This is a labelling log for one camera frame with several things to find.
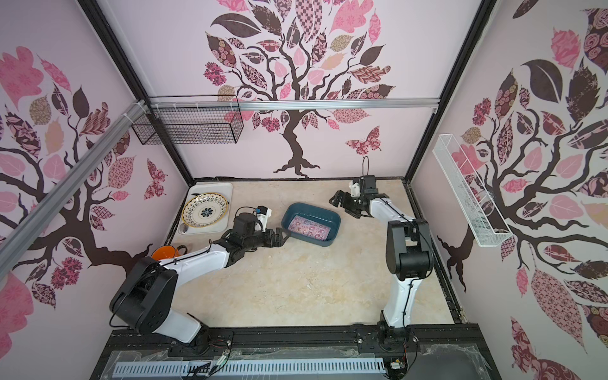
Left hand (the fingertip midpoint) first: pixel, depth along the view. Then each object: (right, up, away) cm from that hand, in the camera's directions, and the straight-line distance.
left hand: (281, 237), depth 89 cm
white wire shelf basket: (+66, +15, -9) cm, 68 cm away
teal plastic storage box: (+19, +6, +14) cm, 24 cm away
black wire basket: (-62, +60, +52) cm, 101 cm away
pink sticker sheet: (+11, +2, +12) cm, 16 cm away
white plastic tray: (-29, +3, +15) cm, 32 cm away
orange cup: (-43, -5, -4) cm, 43 cm away
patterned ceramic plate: (-38, +10, +18) cm, 43 cm away
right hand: (+22, +12, +8) cm, 26 cm away
